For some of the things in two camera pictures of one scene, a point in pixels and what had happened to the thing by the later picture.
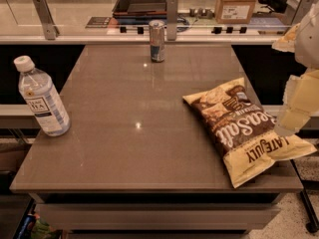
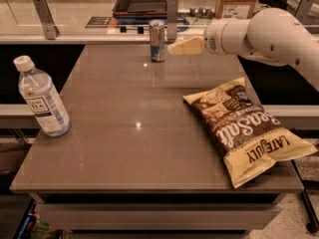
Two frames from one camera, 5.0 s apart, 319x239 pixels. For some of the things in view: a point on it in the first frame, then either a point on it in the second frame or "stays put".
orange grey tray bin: x=143 y=2 stays put
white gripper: x=308 y=45 → x=211 y=40
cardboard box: x=235 y=3 stays put
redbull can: x=157 y=40 stays put
